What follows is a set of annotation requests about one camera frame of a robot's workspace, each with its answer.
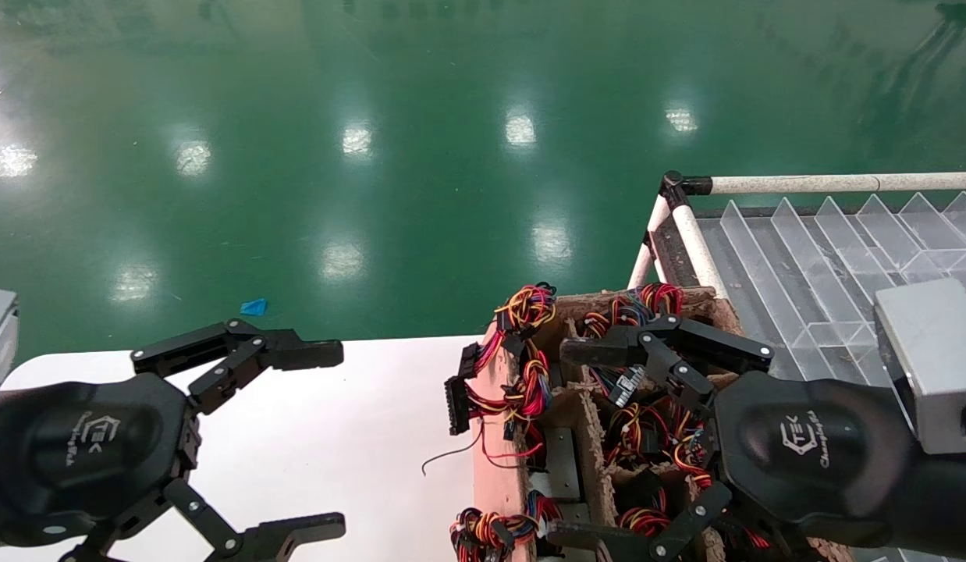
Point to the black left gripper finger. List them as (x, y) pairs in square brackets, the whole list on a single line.
[(296, 532)]

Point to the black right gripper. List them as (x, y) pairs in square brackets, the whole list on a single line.
[(811, 453)]

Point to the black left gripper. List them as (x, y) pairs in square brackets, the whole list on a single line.
[(77, 453)]

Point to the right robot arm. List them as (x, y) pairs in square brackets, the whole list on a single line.
[(955, 503)]

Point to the blue scrap of plastic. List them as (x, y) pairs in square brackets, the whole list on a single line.
[(253, 307)]

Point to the grey metal power supply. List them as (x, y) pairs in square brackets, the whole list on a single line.
[(578, 513), (562, 464)]

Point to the brown cardboard divider box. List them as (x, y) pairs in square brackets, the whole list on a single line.
[(498, 476)]

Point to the clear plastic divider tray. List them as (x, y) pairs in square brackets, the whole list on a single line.
[(803, 273)]

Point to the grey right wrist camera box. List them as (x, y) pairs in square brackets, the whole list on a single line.
[(932, 359)]

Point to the white pipe rack frame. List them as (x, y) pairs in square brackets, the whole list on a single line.
[(803, 184)]

